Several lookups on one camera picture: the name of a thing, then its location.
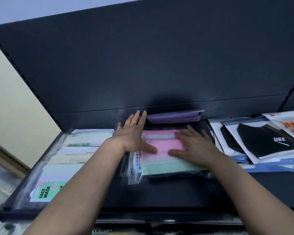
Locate person's right hand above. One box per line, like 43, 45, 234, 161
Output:
168, 125, 222, 167

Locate person's left hand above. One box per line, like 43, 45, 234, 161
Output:
112, 110, 158, 155

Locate pink and green mask pack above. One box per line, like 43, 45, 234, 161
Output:
127, 130, 211, 185

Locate person's left forearm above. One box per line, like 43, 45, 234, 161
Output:
27, 139, 128, 235

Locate person's right forearm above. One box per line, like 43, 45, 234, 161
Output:
207, 155, 294, 235

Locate purple mask pack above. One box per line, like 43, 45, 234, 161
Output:
147, 110, 205, 124

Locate clear packet with white label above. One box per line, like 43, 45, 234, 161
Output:
120, 151, 142, 185

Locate plain black mask packet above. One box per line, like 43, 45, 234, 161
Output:
209, 122, 248, 160

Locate row of pastel mask packets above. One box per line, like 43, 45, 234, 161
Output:
29, 129, 115, 203

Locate dark metal shelving unit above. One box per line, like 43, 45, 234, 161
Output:
0, 0, 294, 235

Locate black mask packet with logo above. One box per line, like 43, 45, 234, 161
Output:
222, 120, 294, 164

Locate blue edged flat packets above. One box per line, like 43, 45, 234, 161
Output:
229, 154, 294, 173

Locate orange print white packet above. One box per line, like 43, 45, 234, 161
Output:
262, 110, 294, 147

